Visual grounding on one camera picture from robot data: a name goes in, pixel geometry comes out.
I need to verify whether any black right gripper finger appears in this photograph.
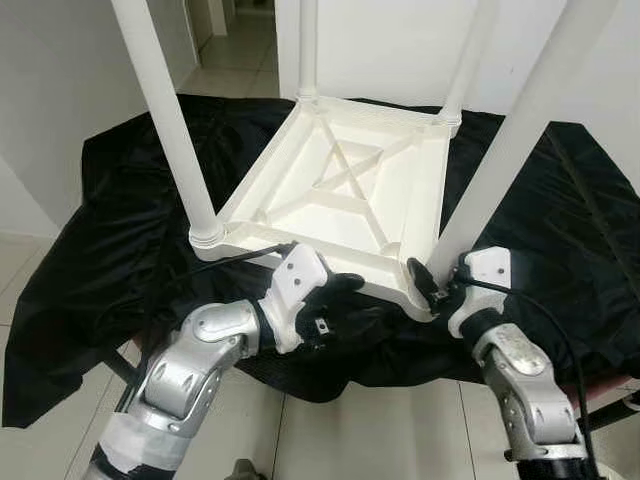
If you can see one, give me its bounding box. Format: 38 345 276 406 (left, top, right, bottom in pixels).
405 257 441 307

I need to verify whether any white plastic children table top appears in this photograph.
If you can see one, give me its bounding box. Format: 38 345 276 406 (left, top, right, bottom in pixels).
190 95 463 321

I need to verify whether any white plastic table leg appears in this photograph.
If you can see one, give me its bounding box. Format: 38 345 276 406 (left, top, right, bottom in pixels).
297 0 321 103
425 0 621 286
110 0 226 248
440 0 499 126

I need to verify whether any black table cloth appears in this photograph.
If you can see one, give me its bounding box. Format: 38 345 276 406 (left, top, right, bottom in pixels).
0 93 640 431

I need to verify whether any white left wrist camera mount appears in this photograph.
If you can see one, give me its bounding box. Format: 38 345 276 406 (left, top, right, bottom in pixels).
262 243 331 353

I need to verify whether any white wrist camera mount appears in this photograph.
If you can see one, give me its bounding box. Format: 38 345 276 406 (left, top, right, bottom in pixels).
447 247 513 339
262 243 331 353

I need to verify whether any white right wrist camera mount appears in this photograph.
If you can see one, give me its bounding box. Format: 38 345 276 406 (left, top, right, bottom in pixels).
447 247 513 339

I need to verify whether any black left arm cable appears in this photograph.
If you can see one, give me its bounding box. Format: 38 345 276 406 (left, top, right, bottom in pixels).
120 243 298 331

